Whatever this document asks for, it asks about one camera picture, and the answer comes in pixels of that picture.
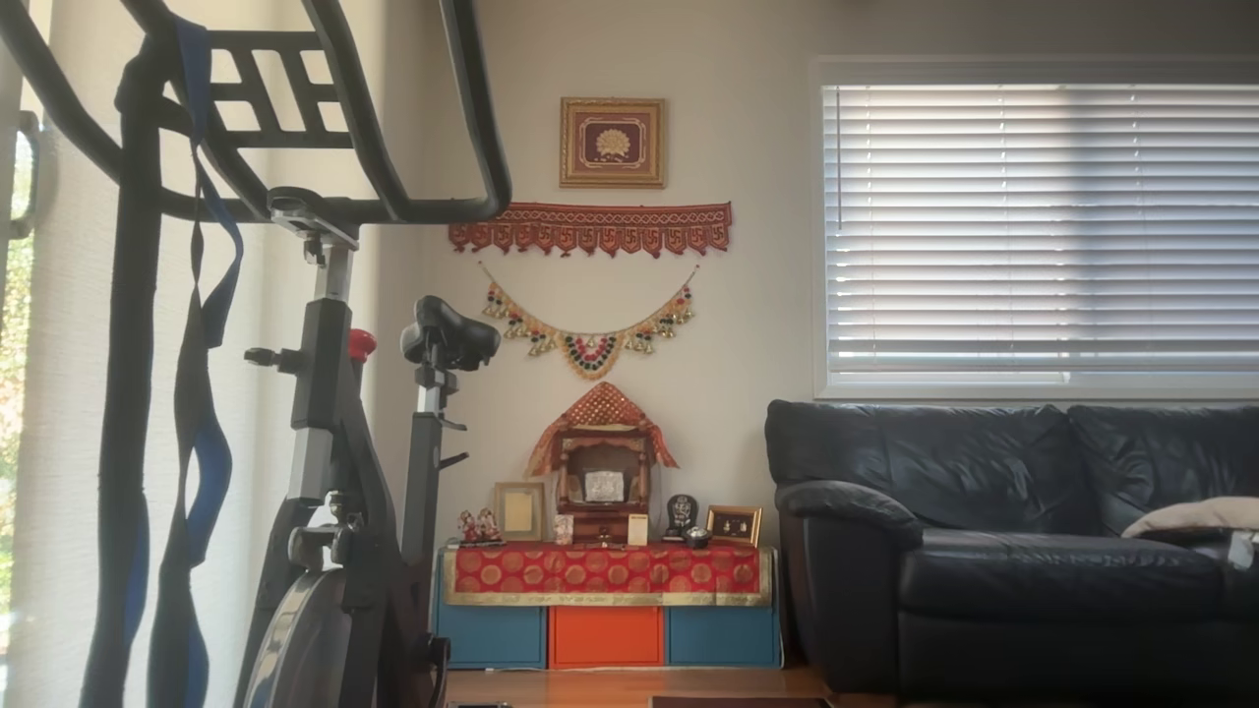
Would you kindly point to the beaded gold garland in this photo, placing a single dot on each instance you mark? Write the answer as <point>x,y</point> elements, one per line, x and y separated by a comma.
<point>590,352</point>

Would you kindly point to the wooden shrine red canopy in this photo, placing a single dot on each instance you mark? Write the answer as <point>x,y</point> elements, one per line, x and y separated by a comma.
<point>602,462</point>

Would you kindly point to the dark idol plaque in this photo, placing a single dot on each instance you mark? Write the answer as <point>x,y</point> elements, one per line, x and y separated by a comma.
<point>681,513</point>

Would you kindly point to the small white card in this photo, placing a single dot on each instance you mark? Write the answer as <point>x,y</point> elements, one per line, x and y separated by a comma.
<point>638,530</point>

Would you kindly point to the small dark bowl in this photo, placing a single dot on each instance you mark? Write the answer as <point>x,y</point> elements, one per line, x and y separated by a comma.
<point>696,537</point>

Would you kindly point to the red gold patterned cloth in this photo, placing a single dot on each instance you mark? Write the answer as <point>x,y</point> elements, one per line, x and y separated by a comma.
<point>605,572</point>

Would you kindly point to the small colourful figurines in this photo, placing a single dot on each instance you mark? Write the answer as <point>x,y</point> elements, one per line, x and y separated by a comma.
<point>479,528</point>

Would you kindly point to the orange storage cube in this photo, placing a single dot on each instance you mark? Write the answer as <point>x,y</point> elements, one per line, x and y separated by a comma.
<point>606,637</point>

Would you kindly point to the blue storage cube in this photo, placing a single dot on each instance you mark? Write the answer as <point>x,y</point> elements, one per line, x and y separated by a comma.
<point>492,637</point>
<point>723,636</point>

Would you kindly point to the black exercise bike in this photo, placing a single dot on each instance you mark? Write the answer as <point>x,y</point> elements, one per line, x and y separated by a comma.
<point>325,393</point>

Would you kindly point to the black leather sofa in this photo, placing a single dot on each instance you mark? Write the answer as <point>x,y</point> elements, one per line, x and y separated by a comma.
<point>984,551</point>

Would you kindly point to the white window blinds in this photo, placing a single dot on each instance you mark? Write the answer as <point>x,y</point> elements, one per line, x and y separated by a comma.
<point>1043,226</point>

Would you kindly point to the white curtain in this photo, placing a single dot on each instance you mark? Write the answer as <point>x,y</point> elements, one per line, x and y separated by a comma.
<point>59,393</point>

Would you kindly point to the beige cushion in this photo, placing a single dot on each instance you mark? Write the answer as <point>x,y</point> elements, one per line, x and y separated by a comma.
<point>1195,516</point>

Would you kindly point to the red embroidered wall hanging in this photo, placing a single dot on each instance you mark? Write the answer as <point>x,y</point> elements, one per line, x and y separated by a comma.
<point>590,228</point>

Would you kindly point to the pale picture frame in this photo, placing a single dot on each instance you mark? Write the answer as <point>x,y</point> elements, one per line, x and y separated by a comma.
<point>519,511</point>

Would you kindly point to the small gold picture frame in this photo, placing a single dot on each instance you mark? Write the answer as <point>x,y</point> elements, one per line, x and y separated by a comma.
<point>734,526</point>

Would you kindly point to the gold framed wall picture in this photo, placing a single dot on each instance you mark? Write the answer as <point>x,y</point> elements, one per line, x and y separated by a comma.
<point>612,143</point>

